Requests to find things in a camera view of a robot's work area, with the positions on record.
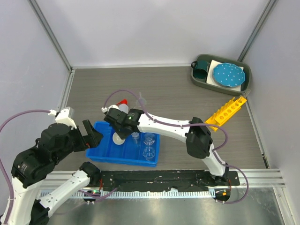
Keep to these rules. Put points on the white square plate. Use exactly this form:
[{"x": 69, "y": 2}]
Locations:
[{"x": 210, "y": 80}]

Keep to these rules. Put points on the dark green mug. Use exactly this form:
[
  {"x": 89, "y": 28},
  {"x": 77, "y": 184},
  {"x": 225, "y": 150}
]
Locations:
[{"x": 200, "y": 69}]

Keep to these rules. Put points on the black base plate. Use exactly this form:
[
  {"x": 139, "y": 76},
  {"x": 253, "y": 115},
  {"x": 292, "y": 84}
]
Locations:
[{"x": 164, "y": 180}]

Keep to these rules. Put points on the tall clear glass beaker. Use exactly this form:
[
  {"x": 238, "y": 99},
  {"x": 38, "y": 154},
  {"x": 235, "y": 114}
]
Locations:
[{"x": 149, "y": 153}]

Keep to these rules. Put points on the small clear glass beaker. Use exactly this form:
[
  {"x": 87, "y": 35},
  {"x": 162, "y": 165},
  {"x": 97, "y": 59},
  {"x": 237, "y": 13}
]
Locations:
[{"x": 136, "y": 139}]

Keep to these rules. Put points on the white slotted cable duct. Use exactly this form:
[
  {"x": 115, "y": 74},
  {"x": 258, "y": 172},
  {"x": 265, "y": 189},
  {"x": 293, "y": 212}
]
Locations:
[{"x": 156, "y": 195}]

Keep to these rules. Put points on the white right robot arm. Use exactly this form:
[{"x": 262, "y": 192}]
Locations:
[{"x": 194, "y": 133}]

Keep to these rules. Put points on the white ceramic evaporating dish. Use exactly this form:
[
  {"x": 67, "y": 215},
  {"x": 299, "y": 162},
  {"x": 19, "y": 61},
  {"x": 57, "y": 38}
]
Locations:
[{"x": 117, "y": 140}]

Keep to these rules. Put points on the blue polka dot plate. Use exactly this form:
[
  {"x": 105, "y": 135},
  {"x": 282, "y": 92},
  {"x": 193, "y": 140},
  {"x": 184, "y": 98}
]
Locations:
[{"x": 228, "y": 75}]

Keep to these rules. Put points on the aluminium frame rail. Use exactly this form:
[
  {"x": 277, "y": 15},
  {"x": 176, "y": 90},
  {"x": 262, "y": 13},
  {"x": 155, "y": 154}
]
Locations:
[{"x": 264, "y": 178}]

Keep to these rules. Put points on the white wash bottle red cap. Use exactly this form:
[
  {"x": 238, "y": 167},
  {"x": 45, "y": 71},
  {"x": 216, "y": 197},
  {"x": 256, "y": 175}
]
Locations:
[{"x": 123, "y": 106}]

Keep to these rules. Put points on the yellow test tube rack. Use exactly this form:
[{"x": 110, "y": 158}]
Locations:
[{"x": 227, "y": 111}]

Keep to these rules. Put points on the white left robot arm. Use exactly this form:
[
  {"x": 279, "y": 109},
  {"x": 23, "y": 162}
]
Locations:
[{"x": 31, "y": 167}]

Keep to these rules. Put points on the blue plastic divided bin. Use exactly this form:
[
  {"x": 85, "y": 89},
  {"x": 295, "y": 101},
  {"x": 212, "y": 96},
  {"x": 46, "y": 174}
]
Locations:
[{"x": 126, "y": 153}]

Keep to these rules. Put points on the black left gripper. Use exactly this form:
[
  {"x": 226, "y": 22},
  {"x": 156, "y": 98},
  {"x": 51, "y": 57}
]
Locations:
[{"x": 85, "y": 142}]

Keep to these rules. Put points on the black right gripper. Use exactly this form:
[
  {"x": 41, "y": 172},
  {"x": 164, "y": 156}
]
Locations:
[{"x": 123, "y": 136}]

